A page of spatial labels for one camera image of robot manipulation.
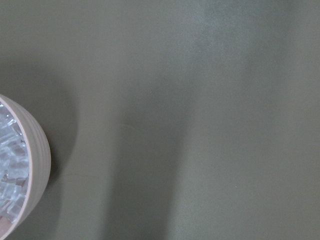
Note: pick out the pink bowl of ice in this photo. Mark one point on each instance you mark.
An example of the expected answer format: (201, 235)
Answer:
(39, 154)

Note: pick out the brown table mat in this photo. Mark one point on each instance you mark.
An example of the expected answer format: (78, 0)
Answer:
(170, 119)

